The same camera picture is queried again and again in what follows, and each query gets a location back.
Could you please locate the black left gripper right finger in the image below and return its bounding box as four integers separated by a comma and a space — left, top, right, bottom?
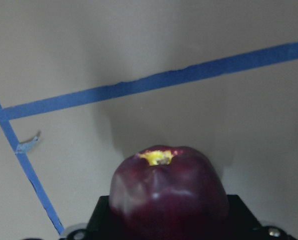
225, 194, 261, 240

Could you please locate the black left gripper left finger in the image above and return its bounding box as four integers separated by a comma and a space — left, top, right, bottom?
86, 195, 129, 240

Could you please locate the dark red apple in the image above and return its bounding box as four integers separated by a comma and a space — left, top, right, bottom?
109, 145, 230, 240

